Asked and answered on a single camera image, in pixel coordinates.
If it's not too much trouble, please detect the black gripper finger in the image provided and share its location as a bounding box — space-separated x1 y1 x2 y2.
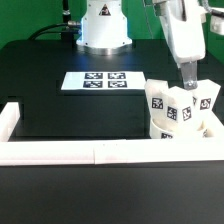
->
180 61 197 90

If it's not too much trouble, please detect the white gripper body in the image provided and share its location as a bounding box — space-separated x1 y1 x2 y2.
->
152 0 205 67

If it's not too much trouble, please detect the white round stool seat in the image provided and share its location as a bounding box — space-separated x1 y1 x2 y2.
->
149 118 208 140

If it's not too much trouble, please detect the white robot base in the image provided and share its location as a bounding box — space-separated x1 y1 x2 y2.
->
76 0 132 55

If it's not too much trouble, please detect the white U-shaped boundary fence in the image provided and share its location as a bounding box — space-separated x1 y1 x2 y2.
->
0 102 224 166

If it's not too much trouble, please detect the white sheet with tags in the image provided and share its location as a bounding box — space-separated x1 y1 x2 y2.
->
61 71 145 90

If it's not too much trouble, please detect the black cable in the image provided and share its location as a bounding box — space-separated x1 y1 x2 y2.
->
27 20 82 41

